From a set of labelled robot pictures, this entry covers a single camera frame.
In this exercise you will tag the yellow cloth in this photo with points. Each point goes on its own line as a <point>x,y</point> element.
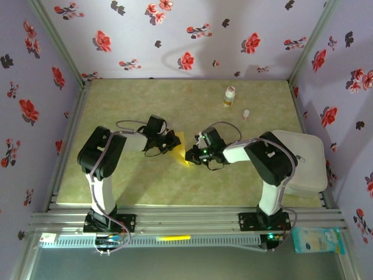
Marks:
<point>180,151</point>

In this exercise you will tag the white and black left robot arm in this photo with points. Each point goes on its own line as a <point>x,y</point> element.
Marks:
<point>135,143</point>

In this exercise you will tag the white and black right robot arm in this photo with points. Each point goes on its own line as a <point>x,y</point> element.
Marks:
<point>236,151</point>

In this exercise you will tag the white square plastic container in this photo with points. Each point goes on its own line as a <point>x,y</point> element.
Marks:
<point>311,151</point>

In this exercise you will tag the small white bottle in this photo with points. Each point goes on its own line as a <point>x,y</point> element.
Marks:
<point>246,114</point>

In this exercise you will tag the large white bottle orange label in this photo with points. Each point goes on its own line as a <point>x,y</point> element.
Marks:
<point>229,94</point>

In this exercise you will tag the controller board with green light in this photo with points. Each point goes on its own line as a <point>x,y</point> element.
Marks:
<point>272,237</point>

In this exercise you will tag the blue wet wipes packet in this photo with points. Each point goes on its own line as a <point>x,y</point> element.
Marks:
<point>317,240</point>

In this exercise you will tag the white card with red mark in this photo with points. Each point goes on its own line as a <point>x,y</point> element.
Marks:
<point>48,237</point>

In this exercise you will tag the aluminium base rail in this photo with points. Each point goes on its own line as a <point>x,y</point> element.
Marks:
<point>186,218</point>

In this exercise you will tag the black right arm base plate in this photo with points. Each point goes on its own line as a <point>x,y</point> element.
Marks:
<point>247,221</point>

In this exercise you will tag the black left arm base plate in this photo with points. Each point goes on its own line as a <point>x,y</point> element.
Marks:
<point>128,223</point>

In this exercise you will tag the aluminium side rail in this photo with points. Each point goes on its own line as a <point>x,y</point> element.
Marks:
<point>297,105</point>
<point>68,146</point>

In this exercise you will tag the aluminium frame post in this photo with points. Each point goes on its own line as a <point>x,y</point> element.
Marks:
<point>311,43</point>
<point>58,43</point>

